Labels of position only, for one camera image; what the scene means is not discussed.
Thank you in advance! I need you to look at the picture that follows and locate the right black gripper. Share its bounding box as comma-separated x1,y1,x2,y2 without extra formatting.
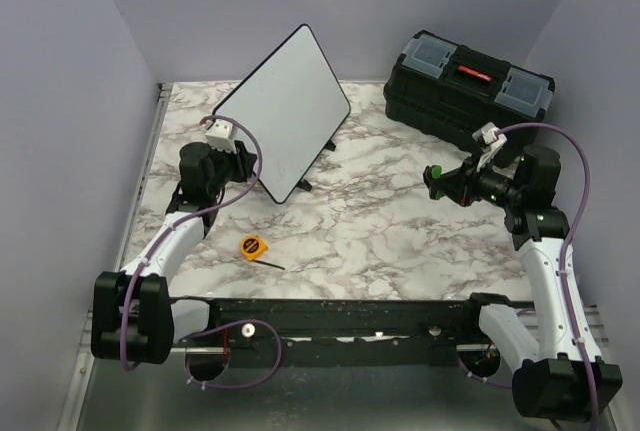
432,149,525,209

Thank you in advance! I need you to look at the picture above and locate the green black whiteboard eraser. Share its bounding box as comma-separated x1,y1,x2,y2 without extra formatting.
423,165,442,197

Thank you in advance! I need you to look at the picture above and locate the white whiteboard with red writing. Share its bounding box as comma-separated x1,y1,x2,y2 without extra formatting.
214,24,351,204

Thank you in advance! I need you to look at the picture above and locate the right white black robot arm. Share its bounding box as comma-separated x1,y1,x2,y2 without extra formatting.
423,145,623,423

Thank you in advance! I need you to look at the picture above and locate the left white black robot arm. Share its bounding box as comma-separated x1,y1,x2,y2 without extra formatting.
91,141,262,370

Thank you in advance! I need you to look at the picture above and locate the orange tape measure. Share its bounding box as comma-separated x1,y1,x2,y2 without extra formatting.
240,235,284,270

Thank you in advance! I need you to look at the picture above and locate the black plastic toolbox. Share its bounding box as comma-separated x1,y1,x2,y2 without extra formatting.
383,30,556,153

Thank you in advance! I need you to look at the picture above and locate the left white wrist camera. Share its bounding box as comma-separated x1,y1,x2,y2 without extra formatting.
200,117,237,154

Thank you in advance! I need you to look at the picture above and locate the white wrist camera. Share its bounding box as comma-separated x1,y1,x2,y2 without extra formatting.
472,122,507,172
200,117,237,154

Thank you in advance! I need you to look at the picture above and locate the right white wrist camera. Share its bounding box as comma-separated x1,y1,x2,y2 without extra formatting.
472,122,507,172

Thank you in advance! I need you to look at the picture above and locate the black wire easel stand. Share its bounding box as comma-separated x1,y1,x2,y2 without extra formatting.
295,139,336,192

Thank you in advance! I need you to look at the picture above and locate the black front mounting rail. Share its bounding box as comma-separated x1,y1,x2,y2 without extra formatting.
102,295,544,370

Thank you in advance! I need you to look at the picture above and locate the aluminium frame extrusion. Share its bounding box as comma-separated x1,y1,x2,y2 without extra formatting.
90,96,622,424

